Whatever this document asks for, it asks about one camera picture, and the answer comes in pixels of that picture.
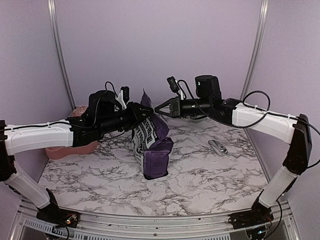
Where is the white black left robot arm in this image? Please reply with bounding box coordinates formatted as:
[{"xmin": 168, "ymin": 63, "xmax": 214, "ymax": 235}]
[{"xmin": 0, "ymin": 87, "xmax": 153, "ymax": 223}]

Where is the left aluminium frame post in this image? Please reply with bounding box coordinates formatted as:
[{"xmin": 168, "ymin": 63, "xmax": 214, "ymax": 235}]
[{"xmin": 47, "ymin": 0, "xmax": 76, "ymax": 110}]

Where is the silver metal food scoop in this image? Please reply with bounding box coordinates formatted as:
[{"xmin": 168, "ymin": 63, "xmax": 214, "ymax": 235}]
[{"xmin": 208, "ymin": 139, "xmax": 238, "ymax": 158}]

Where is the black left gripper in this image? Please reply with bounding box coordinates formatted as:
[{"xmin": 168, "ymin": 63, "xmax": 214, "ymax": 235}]
[{"xmin": 97, "ymin": 101, "xmax": 154, "ymax": 135}]

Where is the aluminium front rail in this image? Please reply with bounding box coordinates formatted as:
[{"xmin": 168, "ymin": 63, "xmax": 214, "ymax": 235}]
[{"xmin": 9, "ymin": 199, "xmax": 301, "ymax": 240}]

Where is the clear green glass bowl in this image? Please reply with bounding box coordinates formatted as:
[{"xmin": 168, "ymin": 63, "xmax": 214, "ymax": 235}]
[{"xmin": 190, "ymin": 115, "xmax": 206, "ymax": 123}]

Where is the red patterned ceramic bowl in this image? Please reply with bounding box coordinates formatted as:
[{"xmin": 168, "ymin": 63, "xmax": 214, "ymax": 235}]
[{"xmin": 71, "ymin": 106, "xmax": 88, "ymax": 117}]

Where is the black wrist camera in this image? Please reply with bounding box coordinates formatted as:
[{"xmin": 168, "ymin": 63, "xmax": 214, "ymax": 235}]
[
  {"xmin": 166, "ymin": 76, "xmax": 180, "ymax": 93},
  {"xmin": 120, "ymin": 86, "xmax": 130, "ymax": 103}
]

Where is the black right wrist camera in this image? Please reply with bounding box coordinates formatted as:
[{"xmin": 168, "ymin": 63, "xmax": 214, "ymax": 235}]
[{"xmin": 166, "ymin": 76, "xmax": 180, "ymax": 93}]

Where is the pink double pet bowl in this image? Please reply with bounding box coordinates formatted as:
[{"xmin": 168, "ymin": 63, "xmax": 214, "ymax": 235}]
[{"xmin": 45, "ymin": 141, "xmax": 99, "ymax": 160}]

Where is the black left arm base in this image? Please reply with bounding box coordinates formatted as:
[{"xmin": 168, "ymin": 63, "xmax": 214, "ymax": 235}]
[{"xmin": 36, "ymin": 209, "xmax": 80, "ymax": 228}]

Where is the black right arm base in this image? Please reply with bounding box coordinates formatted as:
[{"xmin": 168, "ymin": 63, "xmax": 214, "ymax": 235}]
[{"xmin": 228, "ymin": 209, "xmax": 274, "ymax": 230}]

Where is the purple puppy food bag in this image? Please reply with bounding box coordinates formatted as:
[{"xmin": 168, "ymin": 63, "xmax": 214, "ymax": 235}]
[{"xmin": 130, "ymin": 87, "xmax": 175, "ymax": 181}]

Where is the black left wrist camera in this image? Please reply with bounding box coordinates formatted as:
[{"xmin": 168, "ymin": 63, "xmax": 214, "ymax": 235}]
[{"xmin": 120, "ymin": 86, "xmax": 130, "ymax": 103}]

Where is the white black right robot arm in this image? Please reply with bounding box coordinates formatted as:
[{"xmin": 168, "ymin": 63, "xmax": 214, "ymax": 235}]
[{"xmin": 155, "ymin": 75, "xmax": 312, "ymax": 224}]

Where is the right aluminium frame post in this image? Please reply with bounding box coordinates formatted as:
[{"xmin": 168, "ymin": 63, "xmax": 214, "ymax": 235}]
[{"xmin": 240, "ymin": 0, "xmax": 270, "ymax": 99}]

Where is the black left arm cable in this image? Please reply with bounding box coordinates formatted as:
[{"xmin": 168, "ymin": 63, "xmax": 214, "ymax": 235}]
[{"xmin": 94, "ymin": 81, "xmax": 121, "ymax": 143}]

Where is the aluminium frame post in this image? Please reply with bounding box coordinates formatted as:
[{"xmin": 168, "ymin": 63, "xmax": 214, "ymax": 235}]
[
  {"xmin": 47, "ymin": 0, "xmax": 76, "ymax": 110},
  {"xmin": 240, "ymin": 0, "xmax": 270, "ymax": 99}
]

